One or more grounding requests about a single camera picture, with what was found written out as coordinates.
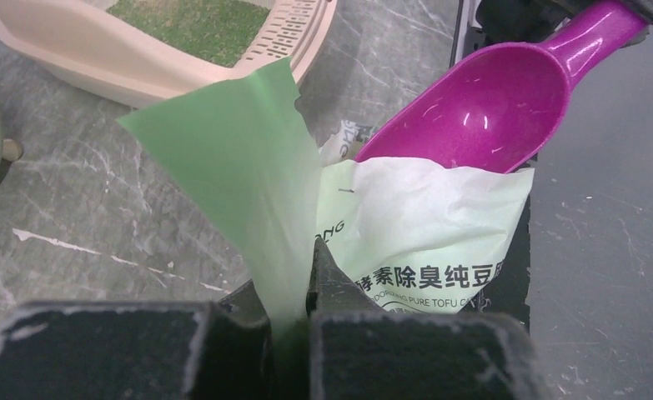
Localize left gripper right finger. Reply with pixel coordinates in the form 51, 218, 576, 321
306, 238, 550, 399

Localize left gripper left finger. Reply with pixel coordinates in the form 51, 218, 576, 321
0, 283, 274, 399

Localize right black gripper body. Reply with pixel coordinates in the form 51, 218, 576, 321
476, 0, 594, 45

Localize magenta plastic scoop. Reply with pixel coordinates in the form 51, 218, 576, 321
356, 1, 646, 173

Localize green litter bag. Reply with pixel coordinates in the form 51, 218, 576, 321
119, 59, 535, 327

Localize beige litter box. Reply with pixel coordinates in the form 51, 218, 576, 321
0, 1, 337, 108

